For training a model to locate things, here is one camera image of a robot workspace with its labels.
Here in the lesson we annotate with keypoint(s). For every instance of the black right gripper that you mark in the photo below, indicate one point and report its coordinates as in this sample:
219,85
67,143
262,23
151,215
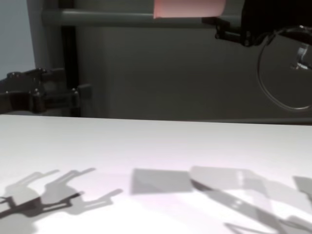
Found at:
268,17

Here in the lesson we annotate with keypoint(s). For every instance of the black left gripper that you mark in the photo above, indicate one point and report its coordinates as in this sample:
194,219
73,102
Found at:
19,92

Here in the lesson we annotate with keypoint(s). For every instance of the pink plastic cup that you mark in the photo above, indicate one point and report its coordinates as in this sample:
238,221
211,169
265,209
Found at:
190,8

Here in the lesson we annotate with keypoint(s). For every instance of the black vertical post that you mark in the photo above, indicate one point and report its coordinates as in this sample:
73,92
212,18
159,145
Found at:
70,53

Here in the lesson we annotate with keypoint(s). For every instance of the grey vertical frame pillar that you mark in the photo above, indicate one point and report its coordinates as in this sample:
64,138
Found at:
44,44

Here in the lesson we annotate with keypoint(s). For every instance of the grey horizontal rail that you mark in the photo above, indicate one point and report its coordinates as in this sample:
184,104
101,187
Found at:
109,17

